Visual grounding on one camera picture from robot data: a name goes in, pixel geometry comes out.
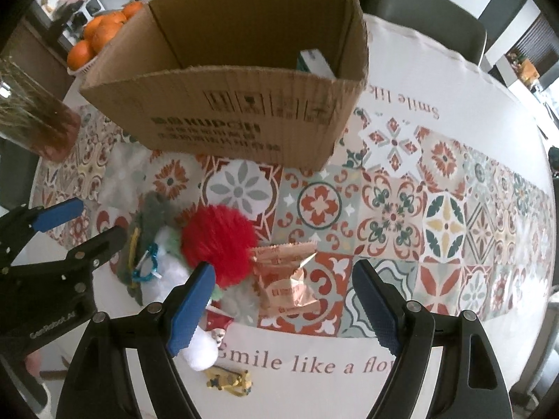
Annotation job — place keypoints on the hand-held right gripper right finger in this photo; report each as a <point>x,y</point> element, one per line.
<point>377,310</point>

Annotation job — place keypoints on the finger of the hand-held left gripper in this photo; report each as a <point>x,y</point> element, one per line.
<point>100,244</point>
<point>56,218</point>

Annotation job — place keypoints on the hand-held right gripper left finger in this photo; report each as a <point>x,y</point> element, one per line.
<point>192,310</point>

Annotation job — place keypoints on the small red white doll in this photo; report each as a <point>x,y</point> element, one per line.
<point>218,328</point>

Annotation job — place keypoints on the white plush ball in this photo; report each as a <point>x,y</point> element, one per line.
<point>203,350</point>

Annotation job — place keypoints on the blue carabiner clip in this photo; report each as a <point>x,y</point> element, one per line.
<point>146,267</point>

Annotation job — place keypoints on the grey plush toy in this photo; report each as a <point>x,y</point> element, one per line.
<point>153,211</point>

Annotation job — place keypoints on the white green plush toy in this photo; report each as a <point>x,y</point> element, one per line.
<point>168,251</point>

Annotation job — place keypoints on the red fluffy pompom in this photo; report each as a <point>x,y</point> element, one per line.
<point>218,235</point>

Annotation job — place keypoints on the brown cardboard box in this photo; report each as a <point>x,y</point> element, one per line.
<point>218,109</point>

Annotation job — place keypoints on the person's left hand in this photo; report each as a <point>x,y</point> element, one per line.
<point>33,364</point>

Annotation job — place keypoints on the grey dining chair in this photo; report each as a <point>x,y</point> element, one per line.
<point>430,22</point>
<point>15,174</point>

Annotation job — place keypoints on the glass vase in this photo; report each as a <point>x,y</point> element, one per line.
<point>52,131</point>

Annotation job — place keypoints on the dried flower bunch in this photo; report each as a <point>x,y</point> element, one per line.
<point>19,96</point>

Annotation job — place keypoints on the white plastic fruit basket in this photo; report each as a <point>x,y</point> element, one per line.
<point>85,69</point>

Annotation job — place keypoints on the patterned white tablecloth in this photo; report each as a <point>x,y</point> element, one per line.
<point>436,161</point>

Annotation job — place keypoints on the orange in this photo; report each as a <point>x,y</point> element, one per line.
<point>91,27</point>
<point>133,8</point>
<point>81,54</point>
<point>112,18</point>
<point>105,37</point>

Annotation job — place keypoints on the shoe rack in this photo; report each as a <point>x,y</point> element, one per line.
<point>81,8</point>

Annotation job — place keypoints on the small teal white carton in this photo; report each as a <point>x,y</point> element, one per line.
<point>315,63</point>

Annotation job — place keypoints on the orange paper bag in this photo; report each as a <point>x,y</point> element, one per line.
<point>528,70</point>

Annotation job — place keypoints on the dark slatted wall panel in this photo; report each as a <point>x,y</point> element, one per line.
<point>535,37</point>

